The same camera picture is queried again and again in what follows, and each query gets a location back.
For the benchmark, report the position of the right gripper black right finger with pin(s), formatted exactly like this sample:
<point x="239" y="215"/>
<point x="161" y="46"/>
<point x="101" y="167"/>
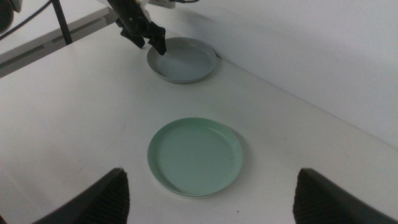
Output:
<point x="323" y="205"/>

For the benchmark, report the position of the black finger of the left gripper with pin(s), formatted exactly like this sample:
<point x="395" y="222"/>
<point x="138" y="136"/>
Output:
<point x="158" y="39"/>
<point x="135" y="40"/>

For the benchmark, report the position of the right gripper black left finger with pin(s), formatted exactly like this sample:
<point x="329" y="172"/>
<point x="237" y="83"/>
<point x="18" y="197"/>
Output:
<point x="102" y="202"/>

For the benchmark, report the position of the grey shallow bowl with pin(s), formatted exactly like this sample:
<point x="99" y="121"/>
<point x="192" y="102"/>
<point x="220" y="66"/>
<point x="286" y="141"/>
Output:
<point x="186" y="62"/>

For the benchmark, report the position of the pale green shallow bowl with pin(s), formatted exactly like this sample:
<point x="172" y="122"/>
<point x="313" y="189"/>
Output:
<point x="196" y="155"/>

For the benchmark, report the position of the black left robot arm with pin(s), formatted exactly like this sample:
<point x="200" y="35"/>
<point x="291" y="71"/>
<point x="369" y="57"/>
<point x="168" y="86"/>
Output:
<point x="6" y="14"/>

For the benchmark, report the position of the black metal pole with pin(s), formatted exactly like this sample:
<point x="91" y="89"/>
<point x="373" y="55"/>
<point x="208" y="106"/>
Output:
<point x="62" y="21"/>

